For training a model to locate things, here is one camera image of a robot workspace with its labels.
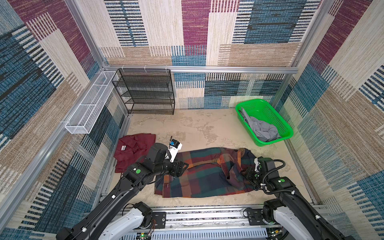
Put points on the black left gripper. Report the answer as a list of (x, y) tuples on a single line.
[(177, 169)]

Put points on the multicolour plaid long sleeve shirt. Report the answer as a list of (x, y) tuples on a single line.
[(211, 172)]

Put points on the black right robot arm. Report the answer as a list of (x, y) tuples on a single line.
[(289, 209)]

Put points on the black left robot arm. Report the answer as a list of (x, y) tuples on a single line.
[(100, 224)]

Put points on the folded maroon shirt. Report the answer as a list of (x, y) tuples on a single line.
[(130, 148)]

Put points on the grey shirt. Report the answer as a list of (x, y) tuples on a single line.
[(264, 131)]

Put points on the green plastic laundry basket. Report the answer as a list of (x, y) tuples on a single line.
[(262, 110)]

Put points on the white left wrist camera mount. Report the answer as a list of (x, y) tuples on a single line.
[(174, 148)]

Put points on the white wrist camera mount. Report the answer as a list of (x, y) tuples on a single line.
[(174, 148), (257, 165)]

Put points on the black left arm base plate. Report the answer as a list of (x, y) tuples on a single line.
[(155, 220)]

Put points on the aluminium front rail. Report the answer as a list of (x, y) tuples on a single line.
[(208, 223)]

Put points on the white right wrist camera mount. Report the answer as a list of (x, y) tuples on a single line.
[(257, 165)]

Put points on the black wire mesh shelf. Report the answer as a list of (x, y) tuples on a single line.
[(146, 91)]

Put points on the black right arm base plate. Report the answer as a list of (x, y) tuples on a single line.
[(255, 217)]

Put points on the white wire mesh tray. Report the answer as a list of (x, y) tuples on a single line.
[(88, 111)]

